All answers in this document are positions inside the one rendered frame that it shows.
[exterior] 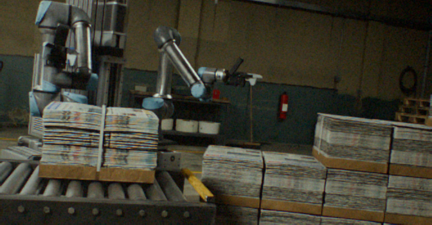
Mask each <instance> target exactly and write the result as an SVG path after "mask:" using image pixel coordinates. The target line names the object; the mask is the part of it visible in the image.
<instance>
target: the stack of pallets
mask: <svg viewBox="0 0 432 225"><path fill-rule="evenodd" d="M413 101H416V102H415V105H413ZM427 102H428V103H427ZM430 102H431V100H427V98H411V97H404V101H403V104H402V105H399V111H398V112H395V120H397V122H402V123H413V124H419V125H427V120H428V118H429V116H430V115H429V114H430V105H431V103H430ZM426 105H427V106H426ZM408 108H412V109H411V112H408ZM405 116H408V120H405Z"/></svg>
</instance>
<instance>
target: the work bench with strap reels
mask: <svg viewBox="0 0 432 225"><path fill-rule="evenodd" d="M220 93H221V92H220V91H219V90H213V97H212V101H211V102H201V101H200V99H199V98H196V97H194V96H182V95H177V94H170V95H171V97H172V101H178V102H193V103H200V104H213V105H219V106H218V112H217V118H216V122H212V121H193V120H176V126H175V128H173V119H170V118H168V119H165V120H162V122H161V130H162V134H175V135H184V136H202V137H211V138H214V144H212V145H218V144H217V142H218V138H220V139H223V143H222V146H223V147H225V146H226V136H227V129H228V117H230V105H231V104H232V101H226V100H222V98H219V96H220ZM155 94H156V93H155V92H143V91H140V92H138V91H134V90H129V107H128V108H131V109H133V108H134V97H143V98H148V97H152V96H153V95H155ZM222 105H226V117H225V124H224V134H221V133H220V126H221V124H220V123H219V122H220V115H221V106H222Z"/></svg>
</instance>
